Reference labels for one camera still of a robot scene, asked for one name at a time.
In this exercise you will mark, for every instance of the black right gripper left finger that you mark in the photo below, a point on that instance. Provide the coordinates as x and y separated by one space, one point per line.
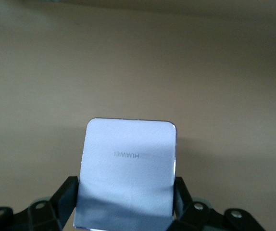
44 216

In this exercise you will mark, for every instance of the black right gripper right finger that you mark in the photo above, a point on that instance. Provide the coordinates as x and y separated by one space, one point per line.
200 216

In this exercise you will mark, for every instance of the white square card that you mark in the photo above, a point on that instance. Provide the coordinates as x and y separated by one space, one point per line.
126 173

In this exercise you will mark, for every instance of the brown table cover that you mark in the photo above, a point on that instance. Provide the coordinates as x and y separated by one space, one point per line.
138 72

